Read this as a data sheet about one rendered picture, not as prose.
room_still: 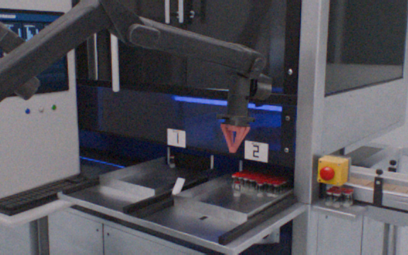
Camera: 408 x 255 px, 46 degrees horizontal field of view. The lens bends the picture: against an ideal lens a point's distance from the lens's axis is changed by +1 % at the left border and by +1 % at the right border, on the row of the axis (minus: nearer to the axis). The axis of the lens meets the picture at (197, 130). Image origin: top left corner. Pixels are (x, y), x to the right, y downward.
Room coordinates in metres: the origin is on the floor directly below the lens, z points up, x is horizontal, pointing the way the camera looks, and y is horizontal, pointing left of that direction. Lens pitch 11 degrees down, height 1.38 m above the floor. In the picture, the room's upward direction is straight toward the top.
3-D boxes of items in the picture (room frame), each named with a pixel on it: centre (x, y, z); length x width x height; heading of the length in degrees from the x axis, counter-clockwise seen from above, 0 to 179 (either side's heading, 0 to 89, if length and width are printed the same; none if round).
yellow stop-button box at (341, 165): (1.36, -0.41, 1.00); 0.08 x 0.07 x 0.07; 142
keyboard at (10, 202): (1.68, 0.56, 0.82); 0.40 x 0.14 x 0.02; 146
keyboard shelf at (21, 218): (1.69, 0.58, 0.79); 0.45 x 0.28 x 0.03; 146
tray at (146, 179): (1.63, 0.13, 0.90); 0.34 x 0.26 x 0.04; 142
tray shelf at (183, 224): (1.47, 0.04, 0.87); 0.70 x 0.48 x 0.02; 52
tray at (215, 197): (1.42, -0.14, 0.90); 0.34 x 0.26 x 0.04; 142
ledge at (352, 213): (1.39, -0.44, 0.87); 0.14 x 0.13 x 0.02; 142
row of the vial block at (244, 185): (1.49, -0.19, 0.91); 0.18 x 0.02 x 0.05; 52
